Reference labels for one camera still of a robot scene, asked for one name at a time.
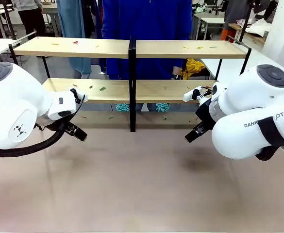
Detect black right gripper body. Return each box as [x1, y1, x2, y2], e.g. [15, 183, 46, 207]
[194, 99, 217, 132]

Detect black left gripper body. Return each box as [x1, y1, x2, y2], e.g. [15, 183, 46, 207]
[63, 120, 73, 134]

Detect yellow cloth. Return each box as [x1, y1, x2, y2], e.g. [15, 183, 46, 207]
[182, 58, 206, 81]

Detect wooden shelf board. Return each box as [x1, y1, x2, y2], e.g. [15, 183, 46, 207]
[42, 78, 219, 104]
[13, 36, 248, 59]

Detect large white table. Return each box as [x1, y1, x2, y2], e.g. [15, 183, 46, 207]
[200, 50, 264, 81]

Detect white chair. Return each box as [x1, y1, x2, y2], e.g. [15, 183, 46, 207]
[90, 64, 110, 80]

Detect wooden two-tier shelf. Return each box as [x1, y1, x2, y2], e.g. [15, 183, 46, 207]
[8, 31, 252, 133]

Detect white metal-legged table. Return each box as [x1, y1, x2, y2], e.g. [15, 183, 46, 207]
[193, 11, 226, 41]

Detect light blue hanging garment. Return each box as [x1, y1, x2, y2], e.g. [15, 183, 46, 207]
[56, 0, 93, 76]

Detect white cloth pile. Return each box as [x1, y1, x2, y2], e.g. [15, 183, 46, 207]
[244, 18, 271, 35]

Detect black pole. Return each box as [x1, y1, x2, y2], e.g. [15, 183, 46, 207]
[238, 0, 253, 42]

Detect person in dark clothing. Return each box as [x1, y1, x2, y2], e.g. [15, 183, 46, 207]
[224, 0, 249, 30]

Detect person in blue jacket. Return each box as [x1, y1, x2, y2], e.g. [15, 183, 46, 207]
[102, 0, 193, 113]

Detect person in grey top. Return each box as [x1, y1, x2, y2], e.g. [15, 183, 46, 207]
[11, 0, 47, 40]

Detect black stand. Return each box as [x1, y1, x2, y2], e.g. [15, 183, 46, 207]
[1, 0, 18, 41]

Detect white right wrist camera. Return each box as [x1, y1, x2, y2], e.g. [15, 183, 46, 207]
[183, 85, 212, 103]

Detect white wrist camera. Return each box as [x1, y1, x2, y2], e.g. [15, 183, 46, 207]
[67, 86, 88, 104]
[183, 85, 212, 103]

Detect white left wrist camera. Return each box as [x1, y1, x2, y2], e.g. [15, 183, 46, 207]
[67, 86, 88, 104]

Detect black sleeved left arm cable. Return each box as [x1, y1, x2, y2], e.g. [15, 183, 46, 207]
[0, 94, 86, 158]

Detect black right arm cable strap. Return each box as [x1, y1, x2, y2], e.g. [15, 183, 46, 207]
[255, 116, 284, 161]

